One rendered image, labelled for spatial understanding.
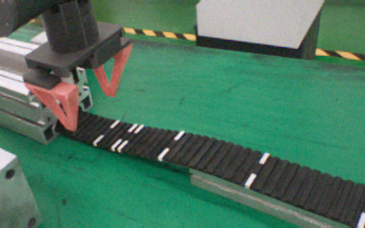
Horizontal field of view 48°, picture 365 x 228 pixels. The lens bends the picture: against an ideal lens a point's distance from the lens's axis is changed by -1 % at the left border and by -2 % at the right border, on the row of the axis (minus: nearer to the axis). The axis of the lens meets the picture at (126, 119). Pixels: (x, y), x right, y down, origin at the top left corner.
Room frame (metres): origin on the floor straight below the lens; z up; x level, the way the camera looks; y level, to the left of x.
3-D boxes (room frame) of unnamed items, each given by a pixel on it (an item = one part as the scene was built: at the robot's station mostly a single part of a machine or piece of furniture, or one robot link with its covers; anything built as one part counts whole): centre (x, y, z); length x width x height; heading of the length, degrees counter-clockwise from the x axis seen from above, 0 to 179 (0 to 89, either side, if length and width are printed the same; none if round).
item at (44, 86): (0.41, 0.06, 0.87); 0.07 x 0.07 x 0.09; 47
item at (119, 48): (0.45, 0.02, 0.87); 0.07 x 0.07 x 0.09; 47
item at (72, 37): (0.43, 0.04, 0.94); 0.10 x 0.07 x 0.07; 137
